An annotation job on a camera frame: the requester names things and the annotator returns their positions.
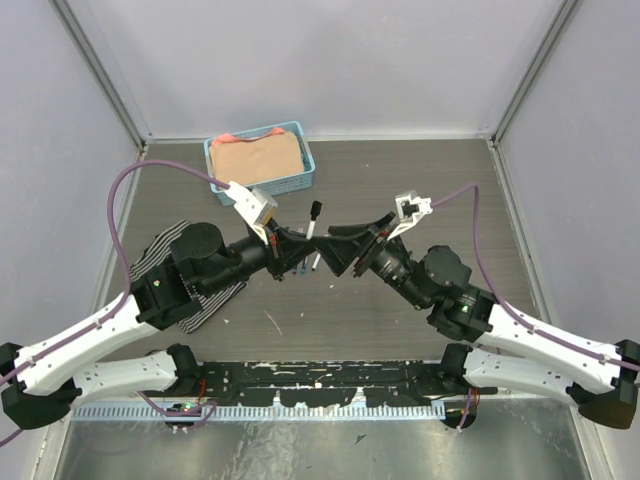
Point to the peach folded cloth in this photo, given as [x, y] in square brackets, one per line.
[256, 159]

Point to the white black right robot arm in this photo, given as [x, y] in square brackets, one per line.
[494, 345]

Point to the white pen black tip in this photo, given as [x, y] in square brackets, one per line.
[316, 262]

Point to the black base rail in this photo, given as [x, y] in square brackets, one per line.
[318, 384]

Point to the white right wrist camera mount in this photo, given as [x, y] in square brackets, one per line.
[411, 208]

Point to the black pen cap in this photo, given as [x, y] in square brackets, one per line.
[315, 210]

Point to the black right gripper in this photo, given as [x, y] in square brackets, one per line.
[345, 241]

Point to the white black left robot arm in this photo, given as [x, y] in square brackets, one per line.
[181, 274]

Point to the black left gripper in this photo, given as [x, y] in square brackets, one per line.
[286, 248]

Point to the black white striped cloth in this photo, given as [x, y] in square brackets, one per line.
[159, 251]

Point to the slotted cable duct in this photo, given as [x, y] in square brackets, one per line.
[358, 411]

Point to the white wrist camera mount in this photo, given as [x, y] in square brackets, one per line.
[411, 208]
[254, 206]

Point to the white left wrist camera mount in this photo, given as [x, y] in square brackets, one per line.
[254, 206]

